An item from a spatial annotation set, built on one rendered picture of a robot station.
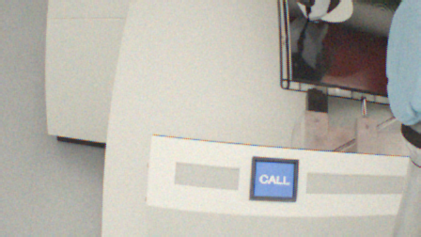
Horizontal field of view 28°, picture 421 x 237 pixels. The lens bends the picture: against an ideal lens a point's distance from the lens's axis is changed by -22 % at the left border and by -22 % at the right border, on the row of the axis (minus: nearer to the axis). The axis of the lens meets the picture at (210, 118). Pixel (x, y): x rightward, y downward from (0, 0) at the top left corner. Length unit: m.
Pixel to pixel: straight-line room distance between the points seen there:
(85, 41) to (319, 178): 0.84
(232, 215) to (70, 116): 1.04
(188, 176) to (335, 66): 0.30
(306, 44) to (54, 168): 1.04
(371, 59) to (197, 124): 0.27
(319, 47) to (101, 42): 0.65
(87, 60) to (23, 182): 0.43
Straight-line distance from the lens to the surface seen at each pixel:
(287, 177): 1.15
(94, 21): 1.85
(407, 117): 0.72
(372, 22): 1.42
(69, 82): 2.02
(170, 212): 1.13
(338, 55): 1.35
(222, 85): 1.38
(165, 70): 1.39
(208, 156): 1.16
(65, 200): 2.21
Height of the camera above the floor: 1.94
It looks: 56 degrees down
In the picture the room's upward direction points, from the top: 10 degrees clockwise
